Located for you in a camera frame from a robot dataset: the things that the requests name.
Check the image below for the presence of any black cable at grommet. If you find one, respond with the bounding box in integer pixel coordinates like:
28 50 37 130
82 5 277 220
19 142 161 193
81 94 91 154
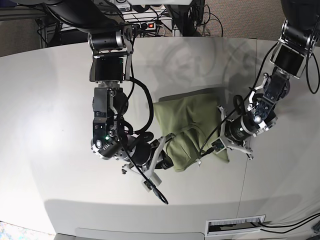
259 212 320 234

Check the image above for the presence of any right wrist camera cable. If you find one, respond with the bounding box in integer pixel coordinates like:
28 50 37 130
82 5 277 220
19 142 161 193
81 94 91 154
116 77 169 206

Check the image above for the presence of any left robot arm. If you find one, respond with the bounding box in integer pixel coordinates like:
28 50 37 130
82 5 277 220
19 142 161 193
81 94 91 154
206 0 320 159

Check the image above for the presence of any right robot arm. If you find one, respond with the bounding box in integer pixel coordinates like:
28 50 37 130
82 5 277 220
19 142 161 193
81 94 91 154
44 0 173 177

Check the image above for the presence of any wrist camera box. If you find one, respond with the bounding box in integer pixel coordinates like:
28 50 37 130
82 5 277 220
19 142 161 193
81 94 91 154
141 174 162 192
211 137 226 154

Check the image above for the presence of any green T-shirt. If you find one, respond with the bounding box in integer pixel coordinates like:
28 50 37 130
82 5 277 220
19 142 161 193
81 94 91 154
153 93 221 173

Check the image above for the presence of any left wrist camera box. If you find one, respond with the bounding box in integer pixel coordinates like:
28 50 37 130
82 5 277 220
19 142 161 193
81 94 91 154
211 137 226 154

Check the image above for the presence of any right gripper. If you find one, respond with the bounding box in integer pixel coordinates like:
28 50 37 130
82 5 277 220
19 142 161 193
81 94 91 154
121 133 176 178

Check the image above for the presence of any table cable grommet slot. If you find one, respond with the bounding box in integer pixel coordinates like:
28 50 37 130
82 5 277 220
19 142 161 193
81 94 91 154
205 215 266 237

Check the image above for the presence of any white desk frame with cables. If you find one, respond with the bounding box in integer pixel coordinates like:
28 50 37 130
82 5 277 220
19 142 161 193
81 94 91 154
37 0 224 48

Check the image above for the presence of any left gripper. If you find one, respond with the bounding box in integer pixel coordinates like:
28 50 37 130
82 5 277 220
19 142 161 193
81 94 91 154
217 105 254 160

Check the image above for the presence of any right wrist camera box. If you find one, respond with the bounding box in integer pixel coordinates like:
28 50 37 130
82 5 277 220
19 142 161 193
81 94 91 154
141 174 162 192

